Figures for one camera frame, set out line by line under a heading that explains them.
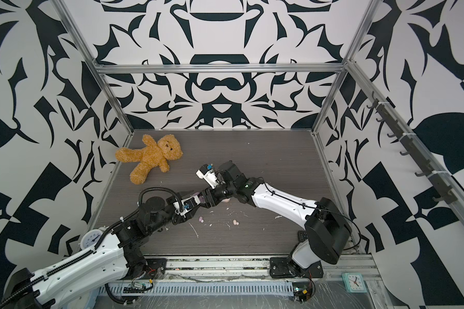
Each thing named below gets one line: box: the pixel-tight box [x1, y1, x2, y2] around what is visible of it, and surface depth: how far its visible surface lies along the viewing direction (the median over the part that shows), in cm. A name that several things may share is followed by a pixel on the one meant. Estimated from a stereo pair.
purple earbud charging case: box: [192, 191, 206, 204], surface depth 68 cm
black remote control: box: [297, 230, 309, 243], surface depth 83 cm
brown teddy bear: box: [115, 133, 184, 185], surface depth 101 cm
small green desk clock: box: [341, 272, 368, 293], surface depth 71 cm
